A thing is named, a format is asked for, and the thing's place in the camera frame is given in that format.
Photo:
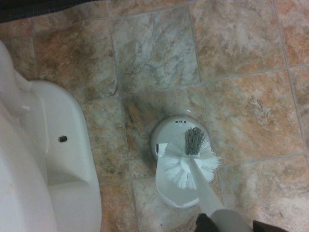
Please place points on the white toilet brush holder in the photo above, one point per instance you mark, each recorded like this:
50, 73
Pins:
169, 130

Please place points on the black rubber baseboard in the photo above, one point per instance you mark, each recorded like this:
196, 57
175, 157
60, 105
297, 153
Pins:
14, 9

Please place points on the white toilet bowl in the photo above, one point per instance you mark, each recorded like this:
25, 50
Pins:
36, 145

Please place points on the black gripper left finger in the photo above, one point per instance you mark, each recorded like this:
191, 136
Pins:
205, 223

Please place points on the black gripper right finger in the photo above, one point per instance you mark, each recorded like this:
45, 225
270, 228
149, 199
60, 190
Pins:
268, 227

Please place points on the white toilet brush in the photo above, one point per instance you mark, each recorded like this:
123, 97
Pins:
205, 188

